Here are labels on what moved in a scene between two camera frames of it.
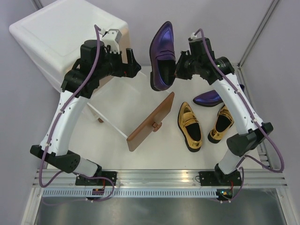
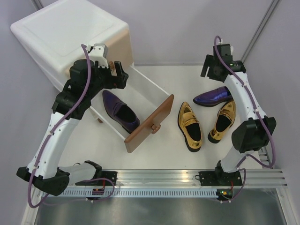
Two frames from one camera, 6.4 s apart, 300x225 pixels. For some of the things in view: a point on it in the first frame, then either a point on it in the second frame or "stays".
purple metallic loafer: [162, 57] -> [123, 114]
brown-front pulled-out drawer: [134, 106] stays
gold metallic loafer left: [189, 125] stays
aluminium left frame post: [38, 4] stays
